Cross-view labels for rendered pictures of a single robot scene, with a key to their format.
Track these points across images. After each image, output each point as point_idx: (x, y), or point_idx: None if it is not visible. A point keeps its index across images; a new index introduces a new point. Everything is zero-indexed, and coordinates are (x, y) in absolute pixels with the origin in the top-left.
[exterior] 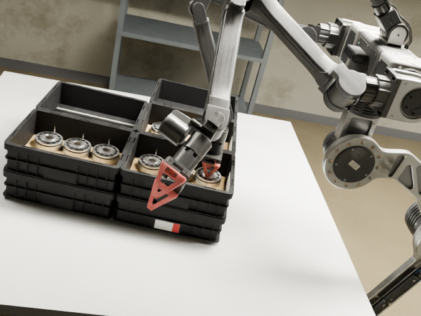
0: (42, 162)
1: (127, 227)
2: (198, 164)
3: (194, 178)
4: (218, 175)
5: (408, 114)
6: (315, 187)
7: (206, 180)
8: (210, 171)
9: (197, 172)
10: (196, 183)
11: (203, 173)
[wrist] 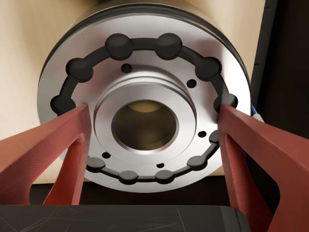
0: None
1: None
2: (304, 14)
3: (102, 4)
4: (163, 174)
5: None
6: None
7: (40, 118)
8: (175, 138)
9: (124, 27)
10: (70, 25)
11: (114, 87)
